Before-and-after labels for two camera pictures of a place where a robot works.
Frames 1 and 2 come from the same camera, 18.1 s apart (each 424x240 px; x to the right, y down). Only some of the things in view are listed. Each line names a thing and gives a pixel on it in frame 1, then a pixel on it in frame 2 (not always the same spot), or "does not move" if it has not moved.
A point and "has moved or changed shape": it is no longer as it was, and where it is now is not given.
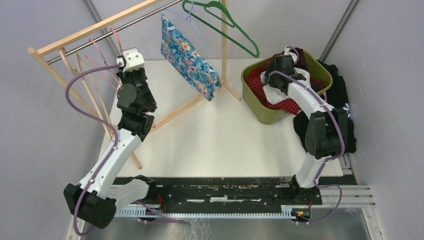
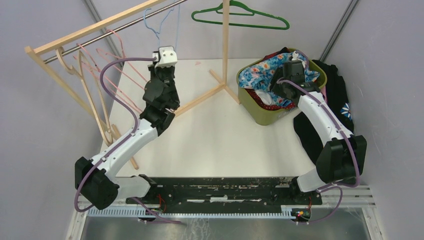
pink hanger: x=92 y=40 has moved or changed shape
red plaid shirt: x=301 y=63 -> x=284 y=50
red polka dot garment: x=255 y=82 -> x=263 y=106
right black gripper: x=270 y=81 does not move
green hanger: x=220 y=32 -> x=253 y=11
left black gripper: x=123 y=75 -> x=154 y=71
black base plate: x=226 y=191 does not move
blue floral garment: x=187 y=62 -> x=260 y=74
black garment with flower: x=337 y=97 does not move
